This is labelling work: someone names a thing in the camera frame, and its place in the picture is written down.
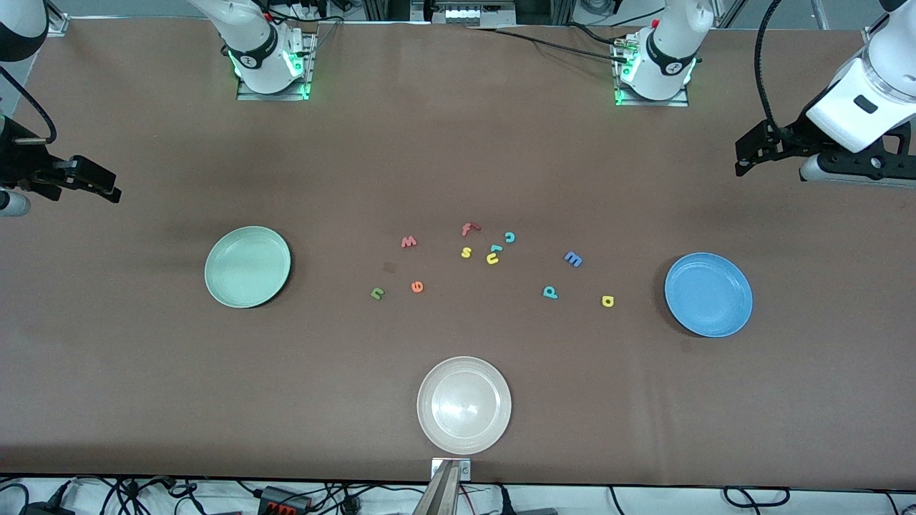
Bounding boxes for blue plate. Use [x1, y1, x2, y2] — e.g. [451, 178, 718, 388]
[665, 252, 754, 338]

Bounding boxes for green plate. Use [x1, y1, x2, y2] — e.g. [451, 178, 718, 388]
[205, 226, 292, 309]

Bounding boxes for grey control box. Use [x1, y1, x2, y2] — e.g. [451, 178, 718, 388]
[429, 0, 517, 28]

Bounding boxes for black power strip red switches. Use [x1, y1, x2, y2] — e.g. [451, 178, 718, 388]
[256, 486, 313, 515]

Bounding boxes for beige plate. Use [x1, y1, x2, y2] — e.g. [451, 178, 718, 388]
[416, 356, 513, 456]

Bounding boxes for black left camera bracket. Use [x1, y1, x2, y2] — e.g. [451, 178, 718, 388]
[816, 129, 916, 180]

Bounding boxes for black camera bracket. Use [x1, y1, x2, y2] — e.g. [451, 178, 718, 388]
[0, 118, 55, 190]
[816, 129, 916, 180]

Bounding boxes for black right camera bracket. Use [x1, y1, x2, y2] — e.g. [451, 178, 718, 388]
[0, 118, 55, 190]

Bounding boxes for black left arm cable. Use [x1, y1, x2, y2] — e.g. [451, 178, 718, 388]
[754, 0, 796, 134]

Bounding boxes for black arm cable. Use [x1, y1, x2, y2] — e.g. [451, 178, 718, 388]
[0, 67, 57, 145]
[754, 0, 796, 134]

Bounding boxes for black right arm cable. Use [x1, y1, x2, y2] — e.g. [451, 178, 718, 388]
[0, 67, 57, 145]

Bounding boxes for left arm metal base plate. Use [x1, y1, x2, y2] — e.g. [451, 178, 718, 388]
[614, 36, 690, 108]

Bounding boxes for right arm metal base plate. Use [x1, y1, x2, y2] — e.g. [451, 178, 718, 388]
[236, 32, 316, 101]

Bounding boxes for black table cable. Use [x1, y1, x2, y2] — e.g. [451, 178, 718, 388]
[564, 21, 625, 48]
[465, 26, 630, 64]

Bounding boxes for black cable loop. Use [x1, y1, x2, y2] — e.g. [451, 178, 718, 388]
[723, 486, 792, 509]
[0, 482, 31, 515]

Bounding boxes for metal camera post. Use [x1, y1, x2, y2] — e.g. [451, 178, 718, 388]
[411, 461, 463, 515]

